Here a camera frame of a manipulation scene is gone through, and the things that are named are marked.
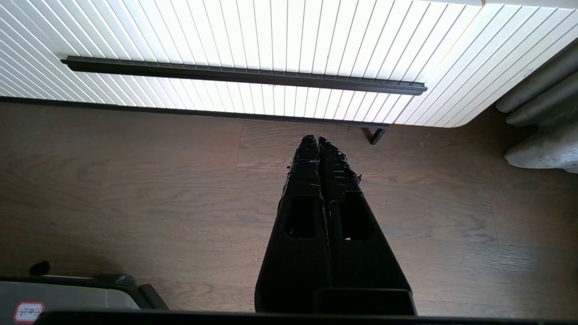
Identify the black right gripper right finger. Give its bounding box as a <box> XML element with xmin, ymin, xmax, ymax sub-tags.
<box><xmin>318</xmin><ymin>137</ymin><xmax>417</xmax><ymax>316</ymax></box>

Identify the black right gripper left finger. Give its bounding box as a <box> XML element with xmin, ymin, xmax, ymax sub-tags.
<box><xmin>254</xmin><ymin>135</ymin><xmax>334</xmax><ymax>314</ymax></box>

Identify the dark cabinet handle bar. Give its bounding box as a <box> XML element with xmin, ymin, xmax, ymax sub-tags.
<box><xmin>61</xmin><ymin>56</ymin><xmax>428</xmax><ymax>96</ymax></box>

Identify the grey black robot base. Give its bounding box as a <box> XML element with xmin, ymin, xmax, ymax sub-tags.
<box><xmin>0</xmin><ymin>260</ymin><xmax>170</xmax><ymax>323</ymax></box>

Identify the black cabinet foot bracket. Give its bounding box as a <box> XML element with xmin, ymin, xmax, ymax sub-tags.
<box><xmin>360</xmin><ymin>126</ymin><xmax>389</xmax><ymax>145</ymax></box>

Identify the cream tv cabinet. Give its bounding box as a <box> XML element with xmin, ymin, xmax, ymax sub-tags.
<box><xmin>0</xmin><ymin>0</ymin><xmax>578</xmax><ymax>129</ymax></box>

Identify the grey curtain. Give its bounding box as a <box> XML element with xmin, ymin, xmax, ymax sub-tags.
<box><xmin>495</xmin><ymin>40</ymin><xmax>578</xmax><ymax>175</ymax></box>

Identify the red bordered white sticker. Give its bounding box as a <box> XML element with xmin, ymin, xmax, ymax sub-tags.
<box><xmin>14</xmin><ymin>302</ymin><xmax>45</xmax><ymax>323</ymax></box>

